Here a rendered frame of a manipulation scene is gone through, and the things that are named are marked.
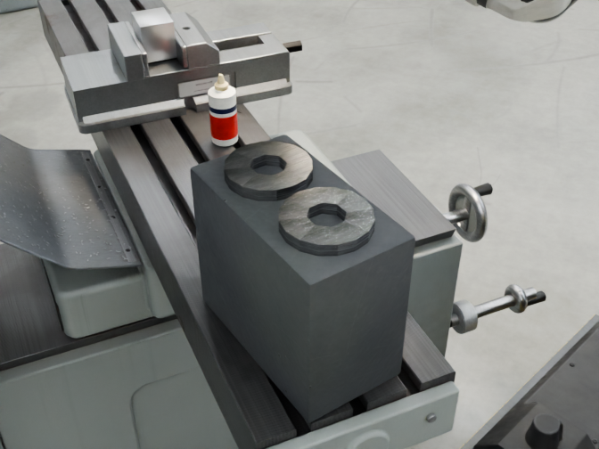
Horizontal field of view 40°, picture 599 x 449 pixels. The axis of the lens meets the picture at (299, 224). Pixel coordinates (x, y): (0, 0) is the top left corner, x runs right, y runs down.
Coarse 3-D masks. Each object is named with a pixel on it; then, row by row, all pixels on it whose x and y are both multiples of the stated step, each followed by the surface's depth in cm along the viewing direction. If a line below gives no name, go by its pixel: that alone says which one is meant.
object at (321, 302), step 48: (288, 144) 85; (240, 192) 80; (288, 192) 80; (336, 192) 79; (240, 240) 80; (288, 240) 74; (336, 240) 73; (384, 240) 75; (240, 288) 84; (288, 288) 74; (336, 288) 73; (384, 288) 77; (240, 336) 89; (288, 336) 78; (336, 336) 76; (384, 336) 81; (288, 384) 82; (336, 384) 81
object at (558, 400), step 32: (576, 352) 132; (544, 384) 127; (576, 384) 127; (512, 416) 122; (544, 416) 115; (576, 416) 122; (480, 448) 119; (512, 448) 115; (544, 448) 114; (576, 448) 115
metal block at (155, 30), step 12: (132, 12) 127; (144, 12) 127; (156, 12) 127; (144, 24) 124; (156, 24) 124; (168, 24) 125; (144, 36) 124; (156, 36) 125; (168, 36) 126; (144, 48) 125; (156, 48) 126; (168, 48) 127; (156, 60) 127
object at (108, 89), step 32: (128, 32) 128; (224, 32) 137; (256, 32) 137; (64, 64) 129; (96, 64) 129; (128, 64) 122; (160, 64) 128; (224, 64) 129; (256, 64) 131; (288, 64) 133; (96, 96) 124; (128, 96) 126; (160, 96) 128; (192, 96) 130; (256, 96) 133; (96, 128) 125
